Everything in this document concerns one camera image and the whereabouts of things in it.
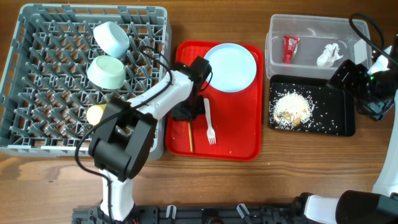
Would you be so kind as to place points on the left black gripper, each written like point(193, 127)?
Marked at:
point(178, 114)

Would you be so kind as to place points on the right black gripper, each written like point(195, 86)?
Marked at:
point(357, 72)

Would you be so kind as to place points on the single wooden chopstick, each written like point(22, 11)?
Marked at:
point(190, 137)

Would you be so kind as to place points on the white plastic fork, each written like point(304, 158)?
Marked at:
point(210, 131)

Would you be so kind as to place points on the large light blue plate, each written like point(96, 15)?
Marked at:
point(233, 67)

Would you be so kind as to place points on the rice food scraps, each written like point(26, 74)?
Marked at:
point(290, 110)

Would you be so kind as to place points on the green saucer bowl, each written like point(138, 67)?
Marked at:
point(107, 72)

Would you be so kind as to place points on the yellow plastic cup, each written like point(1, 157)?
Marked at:
point(94, 114)

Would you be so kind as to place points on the small light blue bowl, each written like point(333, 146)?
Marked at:
point(112, 39)

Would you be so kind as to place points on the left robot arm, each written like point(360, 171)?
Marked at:
point(123, 138)

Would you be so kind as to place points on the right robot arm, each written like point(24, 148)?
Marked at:
point(375, 203)

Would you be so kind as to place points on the black waste tray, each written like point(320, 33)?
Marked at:
point(334, 108)

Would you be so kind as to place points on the clear plastic waste bin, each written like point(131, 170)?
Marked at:
point(315, 33)

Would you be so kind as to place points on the grey plastic dishwasher rack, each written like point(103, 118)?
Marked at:
point(45, 91)

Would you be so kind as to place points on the crumpled white tissue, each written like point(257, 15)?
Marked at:
point(329, 56)

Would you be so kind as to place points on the red plastic serving tray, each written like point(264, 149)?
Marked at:
point(236, 119)

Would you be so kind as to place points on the red snack wrapper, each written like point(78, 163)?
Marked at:
point(290, 44)

